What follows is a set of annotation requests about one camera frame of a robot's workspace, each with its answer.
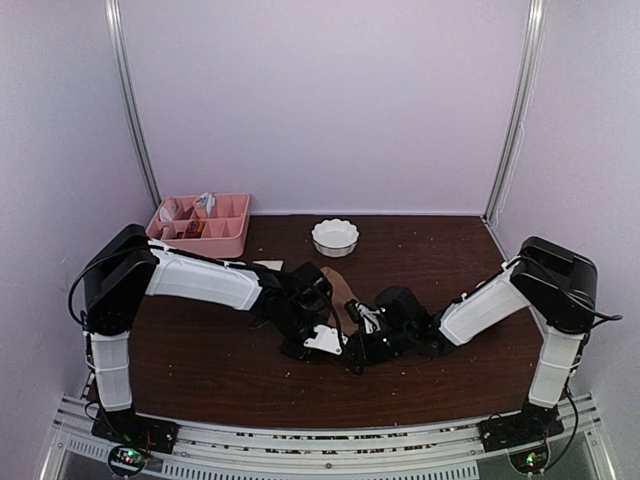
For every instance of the white fluted bowl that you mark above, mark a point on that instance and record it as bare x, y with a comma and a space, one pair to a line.
335, 238

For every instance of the aluminium frame post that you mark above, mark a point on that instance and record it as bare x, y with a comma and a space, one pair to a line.
132, 115
522, 95

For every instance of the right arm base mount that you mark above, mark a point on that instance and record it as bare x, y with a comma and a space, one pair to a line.
524, 435

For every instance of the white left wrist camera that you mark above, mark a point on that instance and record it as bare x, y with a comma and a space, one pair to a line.
326, 339

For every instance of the right aluminium frame post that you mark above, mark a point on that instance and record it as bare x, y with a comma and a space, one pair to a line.
522, 95

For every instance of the cream sock brown trim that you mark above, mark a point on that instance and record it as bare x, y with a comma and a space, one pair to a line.
275, 265

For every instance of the left aluminium frame post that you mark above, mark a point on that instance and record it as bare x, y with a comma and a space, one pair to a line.
132, 115

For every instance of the red item in tray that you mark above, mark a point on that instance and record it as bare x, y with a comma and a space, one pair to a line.
194, 229

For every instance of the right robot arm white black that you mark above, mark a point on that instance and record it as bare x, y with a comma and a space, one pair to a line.
559, 285

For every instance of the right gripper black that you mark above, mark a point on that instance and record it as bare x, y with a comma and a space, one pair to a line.
363, 357

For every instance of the pink packet in tray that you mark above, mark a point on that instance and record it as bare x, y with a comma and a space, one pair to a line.
169, 210

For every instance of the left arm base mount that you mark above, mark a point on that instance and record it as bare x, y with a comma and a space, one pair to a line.
134, 438

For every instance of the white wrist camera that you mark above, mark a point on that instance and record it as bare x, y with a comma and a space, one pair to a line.
326, 339
368, 321

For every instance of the aluminium front rail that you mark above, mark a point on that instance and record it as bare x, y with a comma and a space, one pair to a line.
444, 450

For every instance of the tan ribbed sock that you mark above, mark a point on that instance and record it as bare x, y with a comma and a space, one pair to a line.
337, 289

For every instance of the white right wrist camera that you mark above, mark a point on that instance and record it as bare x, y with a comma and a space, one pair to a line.
368, 321

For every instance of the pink divided organizer tray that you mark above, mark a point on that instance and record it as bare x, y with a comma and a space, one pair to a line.
224, 235

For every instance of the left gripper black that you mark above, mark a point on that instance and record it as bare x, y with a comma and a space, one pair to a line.
304, 356

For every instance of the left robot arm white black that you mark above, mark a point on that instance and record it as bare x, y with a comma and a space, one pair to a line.
133, 266

